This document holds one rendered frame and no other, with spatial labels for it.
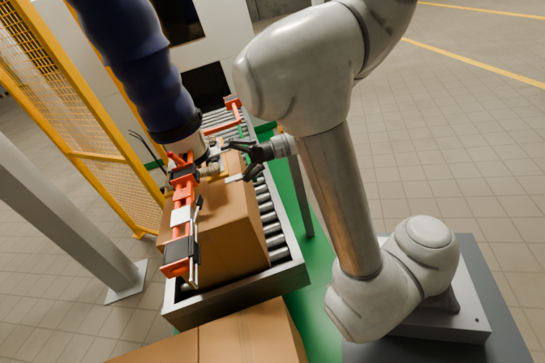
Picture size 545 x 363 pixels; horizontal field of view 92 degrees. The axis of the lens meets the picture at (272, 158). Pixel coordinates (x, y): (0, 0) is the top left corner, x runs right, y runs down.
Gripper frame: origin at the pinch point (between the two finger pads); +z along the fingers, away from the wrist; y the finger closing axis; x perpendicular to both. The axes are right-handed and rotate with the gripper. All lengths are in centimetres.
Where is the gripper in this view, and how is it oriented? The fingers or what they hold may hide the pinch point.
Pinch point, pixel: (221, 167)
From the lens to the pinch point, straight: 100.4
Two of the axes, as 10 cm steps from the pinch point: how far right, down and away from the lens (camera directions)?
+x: -2.3, -5.3, 8.2
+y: 2.4, 7.8, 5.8
